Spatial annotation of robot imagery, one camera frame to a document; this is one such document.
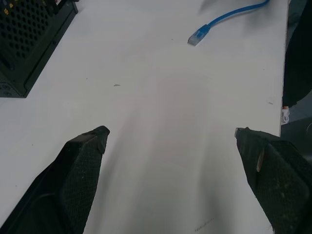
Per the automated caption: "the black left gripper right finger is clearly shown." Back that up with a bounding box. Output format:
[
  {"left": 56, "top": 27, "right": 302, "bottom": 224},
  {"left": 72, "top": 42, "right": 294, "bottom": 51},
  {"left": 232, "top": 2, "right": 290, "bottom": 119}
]
[{"left": 234, "top": 127, "right": 312, "bottom": 234}]

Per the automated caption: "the blue ethernet cable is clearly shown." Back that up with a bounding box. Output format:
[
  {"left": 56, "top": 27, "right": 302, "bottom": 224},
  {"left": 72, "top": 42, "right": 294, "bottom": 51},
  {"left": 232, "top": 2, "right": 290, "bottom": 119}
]
[{"left": 187, "top": 0, "right": 270, "bottom": 46}]

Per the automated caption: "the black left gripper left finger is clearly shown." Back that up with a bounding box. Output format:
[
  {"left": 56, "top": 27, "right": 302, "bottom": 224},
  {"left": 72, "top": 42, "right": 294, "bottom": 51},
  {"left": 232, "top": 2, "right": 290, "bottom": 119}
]
[{"left": 0, "top": 125, "right": 111, "bottom": 234}]

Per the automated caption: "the black perforated computer case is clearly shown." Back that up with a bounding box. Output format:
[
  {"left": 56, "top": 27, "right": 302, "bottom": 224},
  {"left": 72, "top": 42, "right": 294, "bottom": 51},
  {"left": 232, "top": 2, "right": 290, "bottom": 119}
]
[{"left": 0, "top": 0, "right": 79, "bottom": 98}]

